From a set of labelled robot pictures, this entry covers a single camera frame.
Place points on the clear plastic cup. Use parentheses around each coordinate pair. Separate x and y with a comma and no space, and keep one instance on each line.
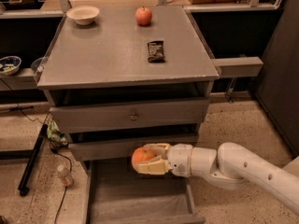
(39,64)

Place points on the white board corner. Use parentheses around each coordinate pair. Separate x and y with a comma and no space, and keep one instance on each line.
(293,167)

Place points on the green snack bag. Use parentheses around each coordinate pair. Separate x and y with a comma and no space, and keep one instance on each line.
(54,135)

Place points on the grey middle drawer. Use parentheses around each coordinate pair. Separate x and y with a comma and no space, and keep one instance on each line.
(119,148)

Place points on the clear plastic bottle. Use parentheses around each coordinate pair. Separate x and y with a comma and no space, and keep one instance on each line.
(65,176)

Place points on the red apple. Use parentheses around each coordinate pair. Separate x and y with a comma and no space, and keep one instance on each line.
(143,16)

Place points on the grey side shelf beam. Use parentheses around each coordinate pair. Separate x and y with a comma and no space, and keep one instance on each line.
(238,67)

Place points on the blue patterned bowl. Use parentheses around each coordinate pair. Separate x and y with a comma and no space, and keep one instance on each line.
(9,65)

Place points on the black metal leg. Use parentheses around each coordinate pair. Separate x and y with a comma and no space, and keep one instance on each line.
(22,188)

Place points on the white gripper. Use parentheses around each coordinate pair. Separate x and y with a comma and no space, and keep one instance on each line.
(180,159)

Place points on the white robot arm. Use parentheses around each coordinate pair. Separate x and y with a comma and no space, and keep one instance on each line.
(228,167)

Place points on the grey drawer cabinet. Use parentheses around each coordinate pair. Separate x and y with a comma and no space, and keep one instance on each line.
(107,63)

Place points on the grey top drawer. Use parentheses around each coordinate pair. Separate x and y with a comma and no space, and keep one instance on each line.
(106,117)

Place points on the dark snack bar packet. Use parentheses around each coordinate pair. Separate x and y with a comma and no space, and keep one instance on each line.
(156,51)

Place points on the orange fruit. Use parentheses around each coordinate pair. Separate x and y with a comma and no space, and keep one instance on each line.
(141,154)

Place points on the beige bowl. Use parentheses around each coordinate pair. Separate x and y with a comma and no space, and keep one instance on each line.
(83,15)

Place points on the grey open bottom drawer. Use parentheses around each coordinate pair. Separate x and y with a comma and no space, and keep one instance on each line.
(117,194)

